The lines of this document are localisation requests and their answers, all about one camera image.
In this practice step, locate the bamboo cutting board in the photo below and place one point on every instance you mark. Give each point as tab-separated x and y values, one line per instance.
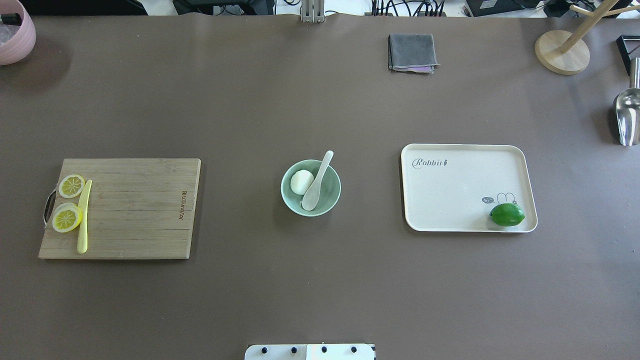
138	209

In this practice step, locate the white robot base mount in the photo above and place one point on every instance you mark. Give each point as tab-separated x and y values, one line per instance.
311	351

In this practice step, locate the wooden mug tree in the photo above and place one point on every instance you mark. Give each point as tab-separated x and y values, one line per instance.
564	52

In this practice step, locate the white steamed bun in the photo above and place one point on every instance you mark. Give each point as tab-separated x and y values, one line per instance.
301	181

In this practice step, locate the upper lemon slice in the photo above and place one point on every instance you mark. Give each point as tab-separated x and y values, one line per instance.
71	186

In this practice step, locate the pink ribbed bowl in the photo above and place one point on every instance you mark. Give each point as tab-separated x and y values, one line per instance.
20	44

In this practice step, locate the grey folded cloth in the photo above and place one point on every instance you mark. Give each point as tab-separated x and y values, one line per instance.
414	53

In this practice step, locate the lemon slice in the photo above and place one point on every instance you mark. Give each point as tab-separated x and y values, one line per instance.
71	186
66	217

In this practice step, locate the green lime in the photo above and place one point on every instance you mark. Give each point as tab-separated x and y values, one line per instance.
507	214

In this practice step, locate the cream rabbit tray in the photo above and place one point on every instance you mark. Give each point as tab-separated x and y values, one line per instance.
454	187

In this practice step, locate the white ceramic spoon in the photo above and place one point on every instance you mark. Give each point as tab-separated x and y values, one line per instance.
312	195

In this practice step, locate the mint green bowl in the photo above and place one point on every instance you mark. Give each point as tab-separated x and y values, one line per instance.
331	188

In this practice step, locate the yellow plastic knife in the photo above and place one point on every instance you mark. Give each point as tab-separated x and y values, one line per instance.
83	232

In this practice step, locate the metal scoop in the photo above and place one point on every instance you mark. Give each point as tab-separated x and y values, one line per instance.
627	108

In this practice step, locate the aluminium frame post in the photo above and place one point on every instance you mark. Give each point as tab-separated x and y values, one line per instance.
312	11

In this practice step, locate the lower lemon slice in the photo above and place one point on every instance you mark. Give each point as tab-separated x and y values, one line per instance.
66	217

